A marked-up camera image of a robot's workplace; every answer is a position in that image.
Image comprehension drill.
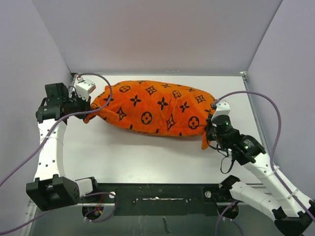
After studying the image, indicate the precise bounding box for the orange patterned pillowcase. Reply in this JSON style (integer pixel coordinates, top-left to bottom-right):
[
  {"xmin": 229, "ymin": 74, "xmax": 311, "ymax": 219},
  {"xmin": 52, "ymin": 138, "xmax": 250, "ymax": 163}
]
[{"xmin": 84, "ymin": 80, "xmax": 215, "ymax": 150}]

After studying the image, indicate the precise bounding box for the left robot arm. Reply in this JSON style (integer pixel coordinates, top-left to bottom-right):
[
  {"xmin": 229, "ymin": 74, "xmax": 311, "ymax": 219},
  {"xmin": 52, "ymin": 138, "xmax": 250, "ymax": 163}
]
[{"xmin": 26, "ymin": 80, "xmax": 100, "ymax": 211}]

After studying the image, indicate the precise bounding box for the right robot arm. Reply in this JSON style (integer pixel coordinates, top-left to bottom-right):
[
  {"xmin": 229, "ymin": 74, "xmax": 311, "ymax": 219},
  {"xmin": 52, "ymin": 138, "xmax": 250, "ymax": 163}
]
[{"xmin": 206, "ymin": 115, "xmax": 315, "ymax": 236}]

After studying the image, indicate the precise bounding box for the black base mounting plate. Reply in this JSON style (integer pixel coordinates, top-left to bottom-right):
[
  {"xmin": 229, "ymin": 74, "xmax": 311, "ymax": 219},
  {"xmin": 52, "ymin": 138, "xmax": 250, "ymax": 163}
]
[{"xmin": 70, "ymin": 183, "xmax": 249, "ymax": 217}]

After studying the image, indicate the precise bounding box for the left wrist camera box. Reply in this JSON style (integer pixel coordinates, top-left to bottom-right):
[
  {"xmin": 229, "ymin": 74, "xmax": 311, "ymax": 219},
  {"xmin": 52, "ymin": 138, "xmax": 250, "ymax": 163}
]
[{"xmin": 75, "ymin": 78, "xmax": 96, "ymax": 101}]

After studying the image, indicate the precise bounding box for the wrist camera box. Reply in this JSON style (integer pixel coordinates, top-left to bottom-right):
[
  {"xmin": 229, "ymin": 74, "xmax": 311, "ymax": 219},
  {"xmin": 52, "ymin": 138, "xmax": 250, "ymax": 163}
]
[
  {"xmin": 75, "ymin": 78, "xmax": 96, "ymax": 101},
  {"xmin": 211, "ymin": 100, "xmax": 230, "ymax": 117}
]

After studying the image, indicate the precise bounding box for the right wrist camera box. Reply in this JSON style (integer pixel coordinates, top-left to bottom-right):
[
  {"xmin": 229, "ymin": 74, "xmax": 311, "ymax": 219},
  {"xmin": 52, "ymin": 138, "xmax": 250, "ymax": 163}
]
[{"xmin": 211, "ymin": 100, "xmax": 230, "ymax": 117}]

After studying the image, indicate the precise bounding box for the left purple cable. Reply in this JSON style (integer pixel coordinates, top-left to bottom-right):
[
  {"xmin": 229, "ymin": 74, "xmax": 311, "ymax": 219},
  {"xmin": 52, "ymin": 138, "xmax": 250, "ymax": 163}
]
[{"xmin": 0, "ymin": 73, "xmax": 118, "ymax": 234}]

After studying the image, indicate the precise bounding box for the purple cable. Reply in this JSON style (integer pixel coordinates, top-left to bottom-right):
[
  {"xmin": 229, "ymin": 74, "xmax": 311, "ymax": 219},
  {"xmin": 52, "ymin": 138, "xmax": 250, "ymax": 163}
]
[
  {"xmin": 0, "ymin": 73, "xmax": 118, "ymax": 234},
  {"xmin": 211, "ymin": 90, "xmax": 315, "ymax": 236}
]

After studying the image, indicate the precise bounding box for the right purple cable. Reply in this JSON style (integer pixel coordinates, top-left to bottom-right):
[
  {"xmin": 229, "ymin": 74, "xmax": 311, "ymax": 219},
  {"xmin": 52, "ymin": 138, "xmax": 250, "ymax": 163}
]
[{"xmin": 211, "ymin": 90, "xmax": 315, "ymax": 236}]

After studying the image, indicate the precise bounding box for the aluminium frame rail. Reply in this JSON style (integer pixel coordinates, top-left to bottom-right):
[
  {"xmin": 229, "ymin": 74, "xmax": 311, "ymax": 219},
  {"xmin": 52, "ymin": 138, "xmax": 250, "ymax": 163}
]
[{"xmin": 28, "ymin": 184, "xmax": 296, "ymax": 207}]

